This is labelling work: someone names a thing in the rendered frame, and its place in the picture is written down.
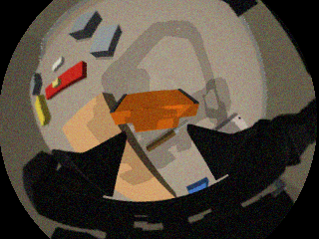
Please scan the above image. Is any red long bar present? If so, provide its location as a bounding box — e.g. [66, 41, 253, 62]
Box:
[45, 61, 87, 100]

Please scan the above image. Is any brown wooden-handled awl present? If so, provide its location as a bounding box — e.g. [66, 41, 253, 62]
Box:
[147, 127, 180, 151]

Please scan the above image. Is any yellow block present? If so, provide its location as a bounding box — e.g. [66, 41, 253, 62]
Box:
[36, 95, 51, 127]

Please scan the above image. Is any blue shallow tray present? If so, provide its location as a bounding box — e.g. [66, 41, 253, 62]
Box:
[187, 177, 210, 194]

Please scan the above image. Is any tan rectangular panel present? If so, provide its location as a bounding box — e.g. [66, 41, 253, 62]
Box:
[63, 92, 176, 202]

